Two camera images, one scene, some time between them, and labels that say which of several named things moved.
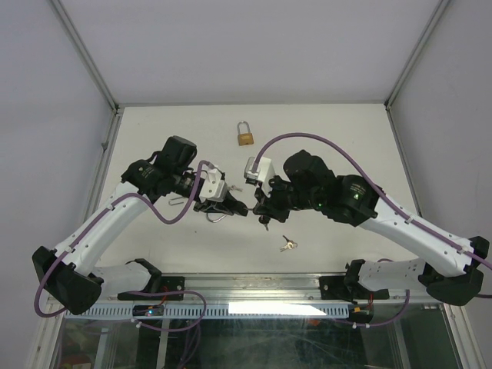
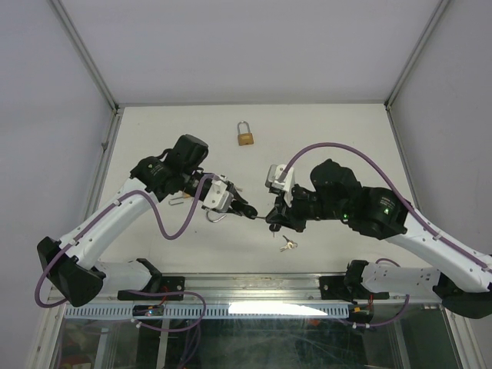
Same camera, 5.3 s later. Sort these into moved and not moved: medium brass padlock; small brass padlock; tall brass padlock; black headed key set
Moved: black headed key set
Not moved: small brass padlock; tall brass padlock; medium brass padlock
